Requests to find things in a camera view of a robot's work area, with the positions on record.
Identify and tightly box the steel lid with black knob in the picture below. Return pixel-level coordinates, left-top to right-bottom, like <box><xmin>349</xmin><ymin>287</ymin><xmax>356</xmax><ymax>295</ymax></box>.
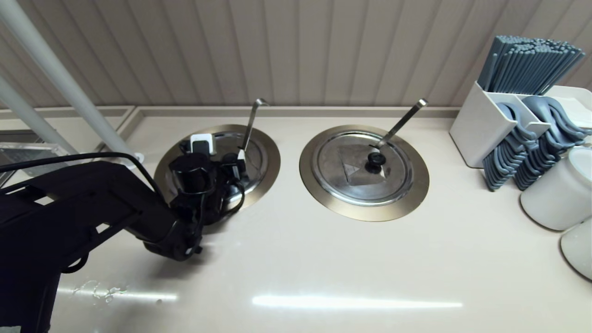
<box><xmin>311</xmin><ymin>131</ymin><xmax>415</xmax><ymax>206</ymax></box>
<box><xmin>178</xmin><ymin>132</ymin><xmax>269</xmax><ymax>205</ymax></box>

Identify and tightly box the ladle handle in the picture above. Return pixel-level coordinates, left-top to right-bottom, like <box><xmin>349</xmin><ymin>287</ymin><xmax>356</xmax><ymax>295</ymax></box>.
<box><xmin>240</xmin><ymin>98</ymin><xmax>270</xmax><ymax>153</ymax></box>
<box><xmin>369</xmin><ymin>98</ymin><xmax>429</xmax><ymax>152</ymax></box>

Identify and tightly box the grey spoon stack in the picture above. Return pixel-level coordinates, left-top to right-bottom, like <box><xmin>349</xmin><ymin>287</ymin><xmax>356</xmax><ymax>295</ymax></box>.
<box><xmin>482</xmin><ymin>102</ymin><xmax>539</xmax><ymax>191</ymax></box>
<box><xmin>514</xmin><ymin>96</ymin><xmax>592</xmax><ymax>191</ymax></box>

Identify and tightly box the clear acrylic sign holder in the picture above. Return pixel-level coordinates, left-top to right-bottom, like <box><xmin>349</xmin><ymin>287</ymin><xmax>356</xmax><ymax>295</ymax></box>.
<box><xmin>0</xmin><ymin>130</ymin><xmax>63</xmax><ymax>179</ymax></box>

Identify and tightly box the thin white pole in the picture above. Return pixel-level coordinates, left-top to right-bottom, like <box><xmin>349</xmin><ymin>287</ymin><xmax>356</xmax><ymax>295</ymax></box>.
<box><xmin>0</xmin><ymin>76</ymin><xmax>79</xmax><ymax>155</ymax></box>

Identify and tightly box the thick white pole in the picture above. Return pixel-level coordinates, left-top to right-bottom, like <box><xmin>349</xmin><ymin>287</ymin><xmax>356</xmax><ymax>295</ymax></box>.
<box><xmin>0</xmin><ymin>0</ymin><xmax>145</xmax><ymax>163</ymax></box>

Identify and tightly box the white cutlery holder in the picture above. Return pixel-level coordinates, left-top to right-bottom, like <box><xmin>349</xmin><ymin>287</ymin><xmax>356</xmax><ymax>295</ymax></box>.
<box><xmin>450</xmin><ymin>81</ymin><xmax>553</xmax><ymax>169</ymax></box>

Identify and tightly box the grey chopsticks bundle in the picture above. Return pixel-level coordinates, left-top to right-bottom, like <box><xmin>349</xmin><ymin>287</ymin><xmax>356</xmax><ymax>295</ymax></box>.
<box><xmin>477</xmin><ymin>35</ymin><xmax>586</xmax><ymax>96</ymax></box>

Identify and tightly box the white rectangular tray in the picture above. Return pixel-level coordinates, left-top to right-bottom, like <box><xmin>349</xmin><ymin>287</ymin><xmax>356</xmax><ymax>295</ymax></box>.
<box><xmin>546</xmin><ymin>85</ymin><xmax>592</xmax><ymax>130</ymax></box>

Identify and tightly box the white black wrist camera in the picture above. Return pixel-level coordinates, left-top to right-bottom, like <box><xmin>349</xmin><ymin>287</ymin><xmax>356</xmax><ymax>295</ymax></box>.
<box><xmin>190</xmin><ymin>133</ymin><xmax>217</xmax><ymax>156</ymax></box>

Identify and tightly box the long black arm cable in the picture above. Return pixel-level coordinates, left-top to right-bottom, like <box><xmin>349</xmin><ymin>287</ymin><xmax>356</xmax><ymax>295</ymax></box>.
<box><xmin>0</xmin><ymin>152</ymin><xmax>157</xmax><ymax>195</ymax></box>

